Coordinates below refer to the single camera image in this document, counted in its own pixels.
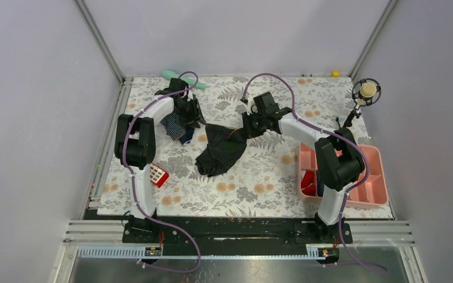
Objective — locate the mint green handheld tool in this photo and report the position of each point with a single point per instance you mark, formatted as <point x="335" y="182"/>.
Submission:
<point x="168" y="74"/>

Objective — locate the floral patterned table mat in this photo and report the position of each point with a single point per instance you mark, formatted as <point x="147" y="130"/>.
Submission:
<point x="263" y="181"/>

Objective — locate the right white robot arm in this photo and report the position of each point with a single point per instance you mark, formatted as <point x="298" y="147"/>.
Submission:
<point x="340" y="161"/>

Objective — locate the blue striped underwear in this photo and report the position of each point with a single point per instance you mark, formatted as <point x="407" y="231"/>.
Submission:
<point x="176" y="130"/>

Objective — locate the black microphone with stand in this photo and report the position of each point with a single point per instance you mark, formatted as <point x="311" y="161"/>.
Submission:
<point x="366" y="92"/>

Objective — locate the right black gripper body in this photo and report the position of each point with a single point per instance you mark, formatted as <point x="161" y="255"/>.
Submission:
<point x="255" y="123"/>

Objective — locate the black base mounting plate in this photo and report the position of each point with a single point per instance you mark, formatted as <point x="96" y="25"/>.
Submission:
<point x="187" y="236"/>

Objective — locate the pink compartment organizer tray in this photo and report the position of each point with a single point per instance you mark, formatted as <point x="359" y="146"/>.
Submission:
<point x="369" y="195"/>

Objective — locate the red rolled underwear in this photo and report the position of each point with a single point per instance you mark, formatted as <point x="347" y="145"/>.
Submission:
<point x="308" y="183"/>

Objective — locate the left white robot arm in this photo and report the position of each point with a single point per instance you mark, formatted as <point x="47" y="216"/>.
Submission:
<point x="135" y="144"/>

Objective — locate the black striped underwear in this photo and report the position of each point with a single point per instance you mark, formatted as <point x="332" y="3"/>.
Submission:
<point x="221" y="152"/>

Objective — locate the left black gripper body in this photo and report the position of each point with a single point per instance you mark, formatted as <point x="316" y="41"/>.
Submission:
<point x="189" y="112"/>

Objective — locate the red white calculator toy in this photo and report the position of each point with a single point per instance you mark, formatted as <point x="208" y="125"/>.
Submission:
<point x="158" y="176"/>

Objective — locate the navy rolled underwear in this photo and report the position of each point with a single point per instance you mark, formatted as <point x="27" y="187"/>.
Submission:
<point x="319" y="184"/>

